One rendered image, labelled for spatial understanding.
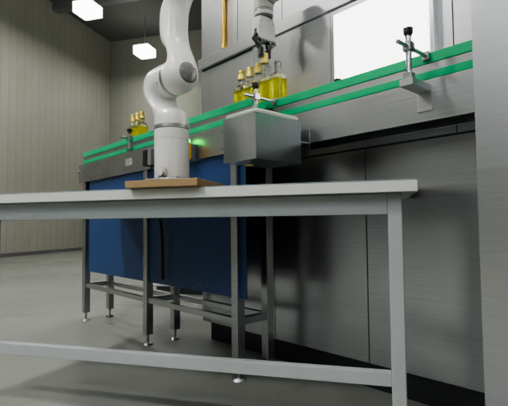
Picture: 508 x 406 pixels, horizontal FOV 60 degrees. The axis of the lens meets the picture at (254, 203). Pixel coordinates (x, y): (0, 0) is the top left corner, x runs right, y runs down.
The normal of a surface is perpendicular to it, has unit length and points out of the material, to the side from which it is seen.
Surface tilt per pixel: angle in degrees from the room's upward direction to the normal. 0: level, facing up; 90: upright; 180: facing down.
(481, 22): 90
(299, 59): 90
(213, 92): 90
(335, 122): 90
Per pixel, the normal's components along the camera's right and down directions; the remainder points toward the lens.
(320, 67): -0.74, -0.03
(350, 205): -0.27, -0.04
